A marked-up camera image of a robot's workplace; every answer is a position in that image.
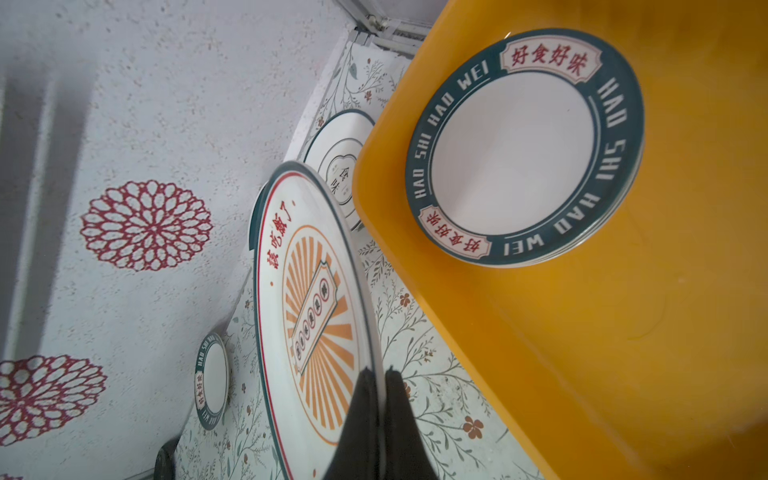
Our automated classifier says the small black dish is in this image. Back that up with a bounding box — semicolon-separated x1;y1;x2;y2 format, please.
152;437;180;480

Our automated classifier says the white plate grey motif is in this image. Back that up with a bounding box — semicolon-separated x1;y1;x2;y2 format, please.
303;109;374;230

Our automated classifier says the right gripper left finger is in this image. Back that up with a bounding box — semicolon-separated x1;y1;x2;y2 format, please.
324;369;380;480

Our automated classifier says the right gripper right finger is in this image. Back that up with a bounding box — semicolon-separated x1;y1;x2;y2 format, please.
384;369;438;480

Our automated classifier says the orange sunburst plate back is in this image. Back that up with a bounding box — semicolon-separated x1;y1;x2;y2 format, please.
252;161;381;479

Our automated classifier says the yellow plastic bin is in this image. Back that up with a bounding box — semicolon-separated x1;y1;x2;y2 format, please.
355;1;767;479

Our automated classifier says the green rim plate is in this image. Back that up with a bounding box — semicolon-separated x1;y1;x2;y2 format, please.
194;332;230;430
405;28;645;268
248;184;267;251

